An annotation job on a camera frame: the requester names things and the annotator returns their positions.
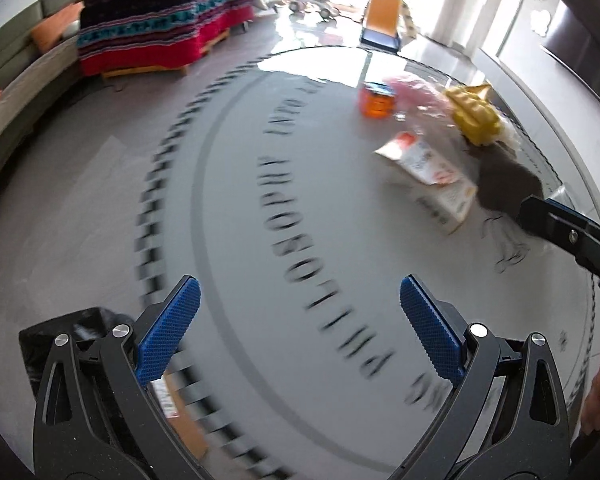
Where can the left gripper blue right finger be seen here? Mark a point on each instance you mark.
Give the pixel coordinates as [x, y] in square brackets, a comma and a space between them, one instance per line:
[443, 345]

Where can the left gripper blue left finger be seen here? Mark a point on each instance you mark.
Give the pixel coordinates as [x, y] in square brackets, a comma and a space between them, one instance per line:
[161, 327]

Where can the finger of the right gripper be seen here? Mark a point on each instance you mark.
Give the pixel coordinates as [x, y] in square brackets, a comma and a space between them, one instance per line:
[565, 228]

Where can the black trash bag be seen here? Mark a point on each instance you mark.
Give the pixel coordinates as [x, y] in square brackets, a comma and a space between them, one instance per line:
[84, 325]

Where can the brown cardboard box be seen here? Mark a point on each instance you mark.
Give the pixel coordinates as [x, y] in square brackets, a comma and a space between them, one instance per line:
[176, 413]

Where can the dark grey cloth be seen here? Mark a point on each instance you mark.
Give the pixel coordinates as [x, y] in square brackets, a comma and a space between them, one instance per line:
[502, 182]

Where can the white red paper box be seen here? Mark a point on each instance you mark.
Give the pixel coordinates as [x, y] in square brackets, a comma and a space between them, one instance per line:
[430, 180]

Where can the yellow foam packaging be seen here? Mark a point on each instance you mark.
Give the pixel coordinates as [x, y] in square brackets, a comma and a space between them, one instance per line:
[473, 114]

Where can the orange toy cube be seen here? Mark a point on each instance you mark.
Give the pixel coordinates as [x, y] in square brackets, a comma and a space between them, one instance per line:
[376, 100]

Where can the pink plastic bag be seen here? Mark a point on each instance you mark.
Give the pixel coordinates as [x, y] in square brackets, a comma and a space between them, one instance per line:
[418, 99]

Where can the green sofa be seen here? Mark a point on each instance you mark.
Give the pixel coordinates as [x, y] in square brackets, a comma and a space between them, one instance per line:
[17, 50]

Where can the table with patterned red cloth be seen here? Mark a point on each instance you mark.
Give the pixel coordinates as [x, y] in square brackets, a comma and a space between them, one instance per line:
[171, 34]

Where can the orange cushion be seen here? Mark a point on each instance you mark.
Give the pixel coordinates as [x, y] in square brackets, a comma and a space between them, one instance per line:
[59, 26]

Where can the white ride-on toy car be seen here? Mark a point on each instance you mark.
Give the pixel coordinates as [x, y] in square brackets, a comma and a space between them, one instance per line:
[325, 8]

